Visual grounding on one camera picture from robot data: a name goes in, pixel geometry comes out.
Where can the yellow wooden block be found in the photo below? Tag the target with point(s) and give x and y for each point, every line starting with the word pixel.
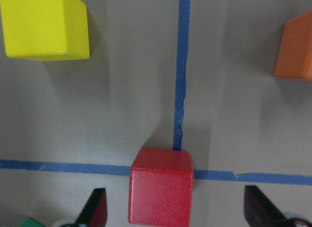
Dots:
pixel 45 30

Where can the red wooden block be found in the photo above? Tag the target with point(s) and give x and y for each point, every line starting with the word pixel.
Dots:
pixel 160 188

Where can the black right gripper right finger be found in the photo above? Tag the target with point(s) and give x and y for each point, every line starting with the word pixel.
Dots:
pixel 259 211

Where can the green wooden block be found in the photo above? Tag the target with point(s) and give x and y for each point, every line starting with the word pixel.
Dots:
pixel 30 222

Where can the orange wooden block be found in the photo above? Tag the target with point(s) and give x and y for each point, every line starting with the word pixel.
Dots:
pixel 294 60

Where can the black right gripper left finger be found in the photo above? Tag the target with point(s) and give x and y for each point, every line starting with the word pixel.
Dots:
pixel 94 213

